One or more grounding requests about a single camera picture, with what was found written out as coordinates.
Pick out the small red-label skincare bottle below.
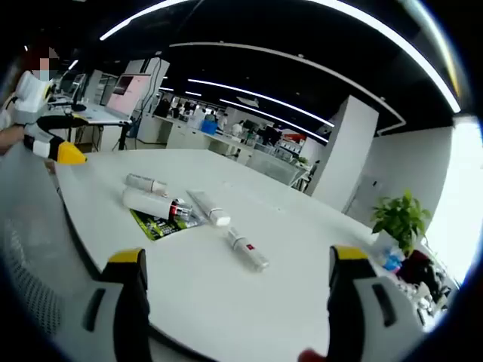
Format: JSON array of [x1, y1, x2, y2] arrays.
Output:
[[225, 226, 271, 273]]

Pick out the green silver skincare sachet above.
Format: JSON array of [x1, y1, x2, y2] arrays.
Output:
[[129, 206, 208, 243]]

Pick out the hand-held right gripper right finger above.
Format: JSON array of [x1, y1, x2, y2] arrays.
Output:
[[327, 244, 422, 362]]

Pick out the black tripod stand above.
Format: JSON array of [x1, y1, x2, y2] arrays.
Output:
[[112, 122, 134, 152]]

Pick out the white skincare tube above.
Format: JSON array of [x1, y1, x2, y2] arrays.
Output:
[[186, 189, 232, 228]]

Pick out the dark red bag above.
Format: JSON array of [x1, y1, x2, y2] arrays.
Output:
[[398, 248, 452, 302]]

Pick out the white counter row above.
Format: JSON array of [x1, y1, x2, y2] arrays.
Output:
[[150, 112, 257, 163]]

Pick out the blue packets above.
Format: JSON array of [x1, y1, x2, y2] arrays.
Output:
[[380, 244, 405, 273]]

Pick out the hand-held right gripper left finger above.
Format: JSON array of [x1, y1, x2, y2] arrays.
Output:
[[73, 247, 154, 362]]

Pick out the white red-ringed skincare bottle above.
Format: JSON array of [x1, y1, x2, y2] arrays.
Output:
[[122, 187, 195, 224]]

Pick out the silver skincare bottle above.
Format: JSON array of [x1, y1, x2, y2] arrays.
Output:
[[125, 173, 169, 198]]

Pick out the person's left hand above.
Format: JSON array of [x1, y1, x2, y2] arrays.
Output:
[[0, 124, 26, 155]]

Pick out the grey mesh office chair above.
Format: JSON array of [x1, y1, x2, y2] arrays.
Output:
[[0, 145, 152, 362]]

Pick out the person's right hand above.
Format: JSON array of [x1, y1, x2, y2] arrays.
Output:
[[297, 348, 330, 362]]

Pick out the white square pillar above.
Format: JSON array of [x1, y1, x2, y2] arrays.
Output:
[[312, 94, 380, 214]]

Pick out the pink monitor screen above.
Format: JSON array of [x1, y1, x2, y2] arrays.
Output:
[[106, 73, 152, 114]]

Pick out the potted green plant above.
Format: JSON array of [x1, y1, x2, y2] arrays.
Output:
[[371, 189, 434, 259]]

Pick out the white monitor desk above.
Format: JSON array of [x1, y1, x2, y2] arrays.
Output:
[[45, 100, 134, 127]]

